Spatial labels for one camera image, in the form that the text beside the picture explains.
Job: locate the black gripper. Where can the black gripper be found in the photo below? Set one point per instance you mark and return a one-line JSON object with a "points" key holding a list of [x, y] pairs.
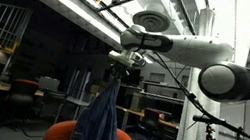
{"points": [[120, 70]]}

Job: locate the blue jean jacket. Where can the blue jean jacket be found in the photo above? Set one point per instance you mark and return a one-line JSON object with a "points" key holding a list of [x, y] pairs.
{"points": [[97, 128]]}

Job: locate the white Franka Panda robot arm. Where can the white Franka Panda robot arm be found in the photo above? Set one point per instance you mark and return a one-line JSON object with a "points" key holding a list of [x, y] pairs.
{"points": [[195, 47]]}

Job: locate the red office chair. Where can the red office chair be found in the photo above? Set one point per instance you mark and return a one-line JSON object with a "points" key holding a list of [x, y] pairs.
{"points": [[24, 86], [152, 113]]}

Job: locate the black computer monitor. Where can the black computer monitor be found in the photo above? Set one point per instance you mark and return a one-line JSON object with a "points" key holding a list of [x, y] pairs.
{"points": [[133, 77]]}

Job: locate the long wooden workbench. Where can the long wooden workbench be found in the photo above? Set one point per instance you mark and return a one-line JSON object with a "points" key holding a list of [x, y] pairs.
{"points": [[135, 112]]}

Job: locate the grey metal table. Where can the grey metal table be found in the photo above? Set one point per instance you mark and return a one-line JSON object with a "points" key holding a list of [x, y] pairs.
{"points": [[76, 103]]}

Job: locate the long fluorescent ceiling light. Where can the long fluorescent ceiling light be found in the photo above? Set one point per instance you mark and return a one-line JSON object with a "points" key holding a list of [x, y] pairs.
{"points": [[89, 18]]}

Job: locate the round ceiling air diffuser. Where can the round ceiling air diffuser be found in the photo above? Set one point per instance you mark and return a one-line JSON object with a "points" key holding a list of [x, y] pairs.
{"points": [[155, 16]]}

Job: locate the black ceiling sensor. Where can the black ceiling sensor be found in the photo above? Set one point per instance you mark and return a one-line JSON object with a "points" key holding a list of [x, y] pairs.
{"points": [[115, 0]]}

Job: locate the grey computer monitor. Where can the grey computer monitor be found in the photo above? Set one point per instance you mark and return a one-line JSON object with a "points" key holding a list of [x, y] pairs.
{"points": [[49, 83]]}

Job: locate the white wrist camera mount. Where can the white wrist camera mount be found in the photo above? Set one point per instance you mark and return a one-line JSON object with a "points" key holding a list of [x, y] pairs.
{"points": [[119, 58]]}

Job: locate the black camera tripod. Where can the black camera tripod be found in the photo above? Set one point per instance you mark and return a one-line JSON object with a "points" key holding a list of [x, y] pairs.
{"points": [[207, 119]]}

